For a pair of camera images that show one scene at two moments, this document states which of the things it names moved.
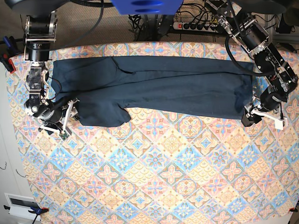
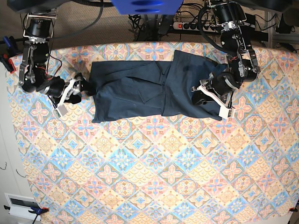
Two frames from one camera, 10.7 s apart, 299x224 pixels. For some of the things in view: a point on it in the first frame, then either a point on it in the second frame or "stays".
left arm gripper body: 53,114 -> 61,91
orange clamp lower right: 293,209 stays
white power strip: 195,27 stays
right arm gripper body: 268,106 -> 218,85
